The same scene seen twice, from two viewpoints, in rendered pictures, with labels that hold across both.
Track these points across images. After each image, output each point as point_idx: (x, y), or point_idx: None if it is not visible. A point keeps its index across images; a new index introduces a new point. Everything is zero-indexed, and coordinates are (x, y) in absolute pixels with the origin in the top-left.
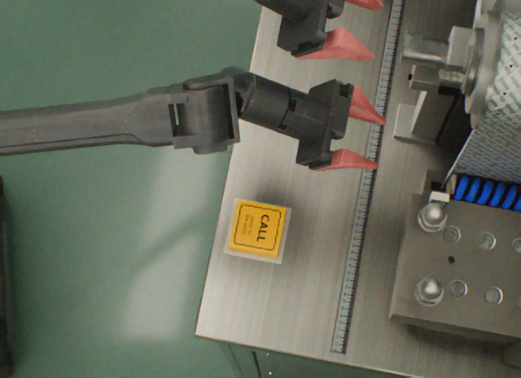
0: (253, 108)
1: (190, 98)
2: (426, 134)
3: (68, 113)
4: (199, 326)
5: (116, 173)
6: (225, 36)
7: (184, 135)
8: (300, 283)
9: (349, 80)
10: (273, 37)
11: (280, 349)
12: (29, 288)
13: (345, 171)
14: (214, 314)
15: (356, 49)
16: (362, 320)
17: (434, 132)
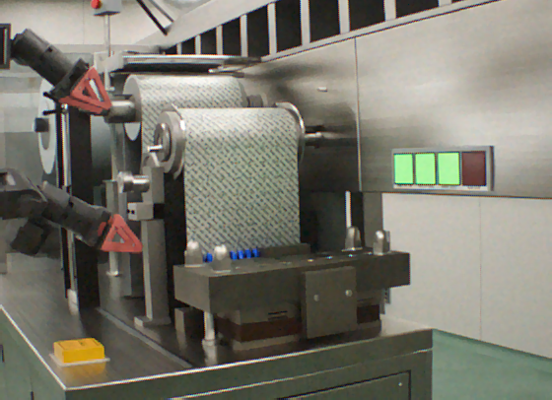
0: (48, 186)
1: (7, 170)
2: (162, 312)
3: None
4: (67, 385)
5: None
6: None
7: (11, 185)
8: (132, 361)
9: (94, 324)
10: (30, 326)
11: (144, 376)
12: None
13: (122, 337)
14: (75, 380)
15: (102, 83)
16: (194, 358)
17: (166, 305)
